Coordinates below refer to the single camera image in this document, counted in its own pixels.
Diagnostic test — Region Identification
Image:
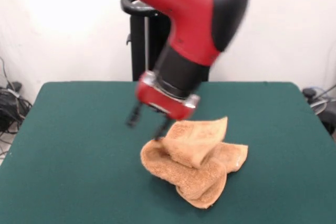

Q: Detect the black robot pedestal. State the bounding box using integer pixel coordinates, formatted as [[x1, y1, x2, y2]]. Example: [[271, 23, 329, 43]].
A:
[[120, 0, 171, 82]]

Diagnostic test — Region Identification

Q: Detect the tan terry towel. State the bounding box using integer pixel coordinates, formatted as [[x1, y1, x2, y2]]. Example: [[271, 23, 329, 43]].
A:
[[140, 115, 249, 210]]

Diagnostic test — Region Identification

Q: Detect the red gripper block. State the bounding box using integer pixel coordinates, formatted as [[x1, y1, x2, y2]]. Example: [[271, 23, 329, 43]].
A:
[[126, 77, 196, 141]]

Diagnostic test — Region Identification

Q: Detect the round black base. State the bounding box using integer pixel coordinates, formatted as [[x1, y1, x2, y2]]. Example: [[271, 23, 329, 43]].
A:
[[316, 102, 336, 137]]

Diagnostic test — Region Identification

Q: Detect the dark green table cloth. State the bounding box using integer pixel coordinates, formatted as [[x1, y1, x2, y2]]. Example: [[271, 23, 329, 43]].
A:
[[0, 81, 336, 224]]

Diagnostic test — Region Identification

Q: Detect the black cable tangle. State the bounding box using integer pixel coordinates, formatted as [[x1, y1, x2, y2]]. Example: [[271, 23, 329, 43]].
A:
[[301, 83, 336, 116], [0, 56, 34, 158]]

